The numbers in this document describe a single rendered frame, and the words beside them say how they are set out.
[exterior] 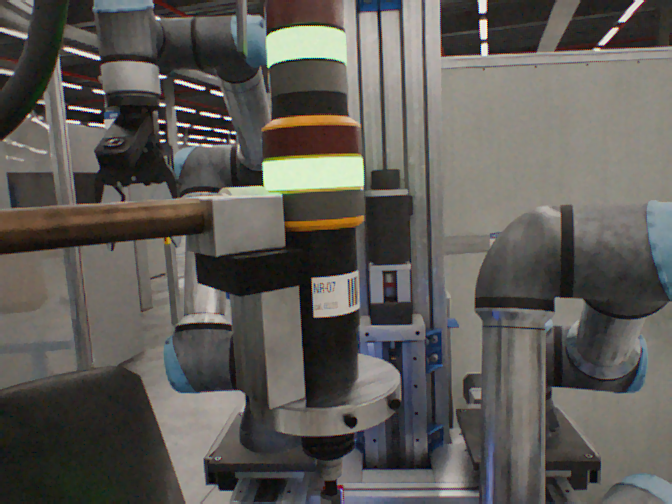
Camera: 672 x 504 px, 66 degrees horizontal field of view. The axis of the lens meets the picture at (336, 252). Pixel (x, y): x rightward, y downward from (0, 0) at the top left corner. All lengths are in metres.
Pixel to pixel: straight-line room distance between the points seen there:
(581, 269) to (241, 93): 0.59
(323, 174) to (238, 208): 0.04
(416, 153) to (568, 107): 1.20
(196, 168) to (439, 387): 0.72
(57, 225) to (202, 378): 0.89
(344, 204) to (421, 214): 0.93
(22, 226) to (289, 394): 0.11
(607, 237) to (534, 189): 1.55
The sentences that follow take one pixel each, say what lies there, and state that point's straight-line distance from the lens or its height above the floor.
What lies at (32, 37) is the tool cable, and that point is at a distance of 0.20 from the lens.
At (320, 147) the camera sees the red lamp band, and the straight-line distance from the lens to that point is 0.21.
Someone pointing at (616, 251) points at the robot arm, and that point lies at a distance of 0.65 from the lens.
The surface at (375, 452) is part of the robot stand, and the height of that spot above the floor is 0.97.
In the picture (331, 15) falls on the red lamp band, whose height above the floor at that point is 1.62.
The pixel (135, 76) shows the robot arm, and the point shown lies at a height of 1.70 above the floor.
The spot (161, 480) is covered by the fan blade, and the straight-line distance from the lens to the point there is 0.34.
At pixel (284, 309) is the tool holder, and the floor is 1.50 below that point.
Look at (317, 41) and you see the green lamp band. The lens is 0.22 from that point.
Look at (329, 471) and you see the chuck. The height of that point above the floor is 1.42.
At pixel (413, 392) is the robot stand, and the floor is 1.11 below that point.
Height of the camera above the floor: 1.55
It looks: 8 degrees down
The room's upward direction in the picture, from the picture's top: 3 degrees counter-clockwise
